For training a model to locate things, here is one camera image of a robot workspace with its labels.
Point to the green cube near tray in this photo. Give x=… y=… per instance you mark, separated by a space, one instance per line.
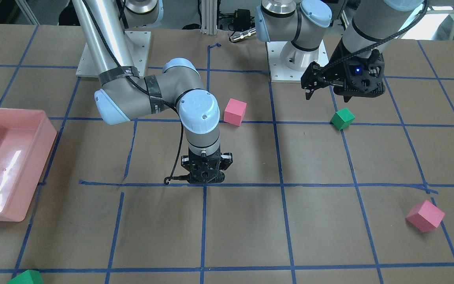
x=27 y=277

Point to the silver metal cylinder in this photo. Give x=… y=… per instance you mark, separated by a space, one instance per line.
x=237 y=37

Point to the pink cube far side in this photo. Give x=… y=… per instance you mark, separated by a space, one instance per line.
x=425 y=216

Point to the pink cube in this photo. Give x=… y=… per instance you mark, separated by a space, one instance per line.
x=425 y=216
x=235 y=112

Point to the pink cube centre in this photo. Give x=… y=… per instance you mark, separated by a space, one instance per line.
x=235 y=112

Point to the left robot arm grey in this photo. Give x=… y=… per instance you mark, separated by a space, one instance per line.
x=304 y=24

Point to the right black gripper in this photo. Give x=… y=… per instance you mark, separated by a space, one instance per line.
x=227 y=160

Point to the pink plastic tray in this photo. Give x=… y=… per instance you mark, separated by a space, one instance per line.
x=26 y=139

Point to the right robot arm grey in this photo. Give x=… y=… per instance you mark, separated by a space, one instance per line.
x=127 y=94

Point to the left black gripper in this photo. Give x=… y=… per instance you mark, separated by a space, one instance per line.
x=342 y=68

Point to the green cube near left arm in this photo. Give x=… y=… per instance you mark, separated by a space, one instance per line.
x=342 y=119

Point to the aluminium frame post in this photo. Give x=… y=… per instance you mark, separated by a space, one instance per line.
x=209 y=16

